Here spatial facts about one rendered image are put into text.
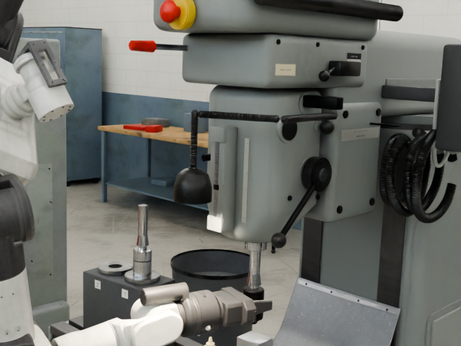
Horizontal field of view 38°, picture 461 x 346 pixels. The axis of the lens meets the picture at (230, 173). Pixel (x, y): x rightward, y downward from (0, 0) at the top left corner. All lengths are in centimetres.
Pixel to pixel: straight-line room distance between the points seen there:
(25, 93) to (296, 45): 50
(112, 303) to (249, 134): 65
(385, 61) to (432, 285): 58
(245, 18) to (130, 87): 743
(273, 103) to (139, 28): 720
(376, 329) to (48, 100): 99
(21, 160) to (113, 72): 767
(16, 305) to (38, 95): 36
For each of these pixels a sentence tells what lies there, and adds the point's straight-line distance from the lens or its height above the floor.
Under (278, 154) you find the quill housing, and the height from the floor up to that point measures 150.
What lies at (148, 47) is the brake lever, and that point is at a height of 170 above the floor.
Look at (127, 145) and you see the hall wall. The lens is 866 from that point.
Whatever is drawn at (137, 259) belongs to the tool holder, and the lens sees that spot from 169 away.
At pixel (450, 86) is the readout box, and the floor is 164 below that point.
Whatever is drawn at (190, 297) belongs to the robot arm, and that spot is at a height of 120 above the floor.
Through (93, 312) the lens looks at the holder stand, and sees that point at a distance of 180.
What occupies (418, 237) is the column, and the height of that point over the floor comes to 127.
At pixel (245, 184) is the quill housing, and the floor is 144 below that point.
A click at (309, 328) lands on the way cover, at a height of 99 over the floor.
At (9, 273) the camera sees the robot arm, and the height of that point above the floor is 132.
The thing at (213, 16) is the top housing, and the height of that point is 175.
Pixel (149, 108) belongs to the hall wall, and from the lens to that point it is 827.
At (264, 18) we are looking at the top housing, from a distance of 119.
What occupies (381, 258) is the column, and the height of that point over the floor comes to 121.
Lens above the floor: 168
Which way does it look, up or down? 10 degrees down
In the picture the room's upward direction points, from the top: 2 degrees clockwise
